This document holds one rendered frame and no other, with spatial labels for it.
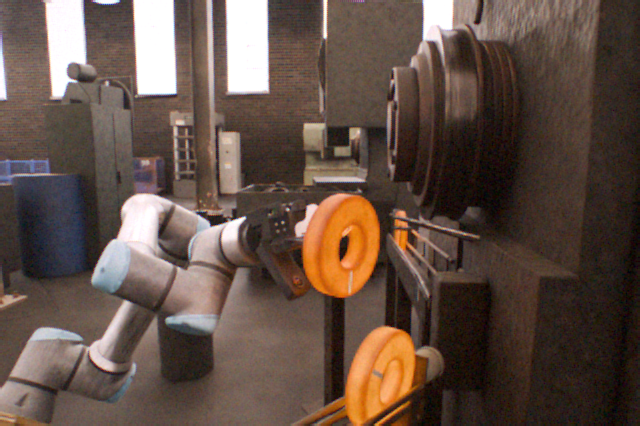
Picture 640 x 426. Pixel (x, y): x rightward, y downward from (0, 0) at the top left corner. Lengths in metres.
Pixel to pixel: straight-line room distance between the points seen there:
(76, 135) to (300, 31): 8.04
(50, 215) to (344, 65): 2.78
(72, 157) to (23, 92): 10.00
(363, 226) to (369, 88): 3.10
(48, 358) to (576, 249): 1.46
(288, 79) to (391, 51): 7.71
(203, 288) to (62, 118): 3.77
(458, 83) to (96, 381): 1.38
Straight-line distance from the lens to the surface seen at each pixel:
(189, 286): 0.81
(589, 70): 0.73
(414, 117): 0.98
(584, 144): 0.72
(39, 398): 1.62
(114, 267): 0.79
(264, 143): 11.35
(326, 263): 0.62
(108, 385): 1.64
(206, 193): 8.09
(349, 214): 0.64
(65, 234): 4.30
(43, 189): 4.25
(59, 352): 1.63
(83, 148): 4.38
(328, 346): 1.76
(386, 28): 3.86
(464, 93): 0.92
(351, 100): 3.70
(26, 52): 14.41
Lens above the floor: 1.05
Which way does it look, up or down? 9 degrees down
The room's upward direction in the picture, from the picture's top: straight up
